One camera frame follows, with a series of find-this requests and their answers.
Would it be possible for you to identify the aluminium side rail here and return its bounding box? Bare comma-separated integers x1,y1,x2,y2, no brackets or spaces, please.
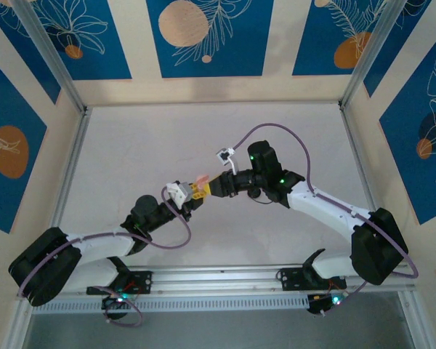
45,107,92,252
339,103,386,222

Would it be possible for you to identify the slotted grey cable duct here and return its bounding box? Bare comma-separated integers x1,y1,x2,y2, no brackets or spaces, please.
32,293,350,314

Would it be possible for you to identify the blue floral wall panel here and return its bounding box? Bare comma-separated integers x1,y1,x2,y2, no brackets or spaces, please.
379,34,436,225
291,0,403,77
31,0,133,81
0,0,62,105
363,0,436,100
0,52,48,235
146,0,276,79

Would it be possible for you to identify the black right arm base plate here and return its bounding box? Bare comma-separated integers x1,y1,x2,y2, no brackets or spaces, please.
278,267,348,292

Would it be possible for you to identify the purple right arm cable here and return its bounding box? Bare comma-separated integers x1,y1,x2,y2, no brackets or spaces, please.
230,123,419,317

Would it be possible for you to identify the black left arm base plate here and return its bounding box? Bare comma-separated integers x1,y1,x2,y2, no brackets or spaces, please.
86,270,154,296

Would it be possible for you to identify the aluminium mounting rail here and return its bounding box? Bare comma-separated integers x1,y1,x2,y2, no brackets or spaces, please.
20,263,417,296

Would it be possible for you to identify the aluminium frame post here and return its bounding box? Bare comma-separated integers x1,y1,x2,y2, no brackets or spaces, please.
10,0,91,114
339,0,417,110

